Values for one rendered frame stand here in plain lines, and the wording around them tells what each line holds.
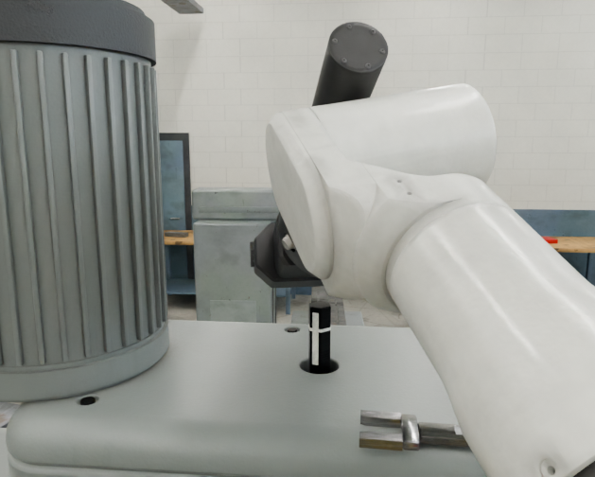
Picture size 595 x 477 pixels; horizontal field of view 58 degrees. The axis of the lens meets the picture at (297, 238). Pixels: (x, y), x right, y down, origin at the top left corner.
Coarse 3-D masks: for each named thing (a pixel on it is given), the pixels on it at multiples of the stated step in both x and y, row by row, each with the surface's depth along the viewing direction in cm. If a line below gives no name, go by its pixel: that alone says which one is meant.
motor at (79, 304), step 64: (0, 0) 37; (64, 0) 39; (0, 64) 39; (64, 64) 40; (128, 64) 44; (0, 128) 39; (64, 128) 41; (128, 128) 44; (0, 192) 40; (64, 192) 42; (128, 192) 45; (0, 256) 41; (64, 256) 42; (128, 256) 46; (0, 320) 42; (64, 320) 43; (128, 320) 47; (0, 384) 43; (64, 384) 43
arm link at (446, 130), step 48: (336, 48) 30; (384, 48) 30; (336, 96) 32; (384, 96) 30; (432, 96) 30; (480, 96) 30; (336, 144) 28; (384, 144) 28; (432, 144) 29; (480, 144) 29
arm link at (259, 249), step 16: (272, 224) 48; (256, 240) 47; (272, 240) 47; (288, 240) 39; (256, 256) 47; (272, 256) 47; (288, 256) 43; (256, 272) 48; (272, 272) 46; (288, 272) 45; (304, 272) 45
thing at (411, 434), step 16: (368, 416) 40; (384, 416) 40; (400, 416) 40; (368, 432) 38; (416, 432) 38; (432, 432) 38; (448, 432) 38; (368, 448) 37; (384, 448) 37; (400, 448) 37; (416, 448) 36
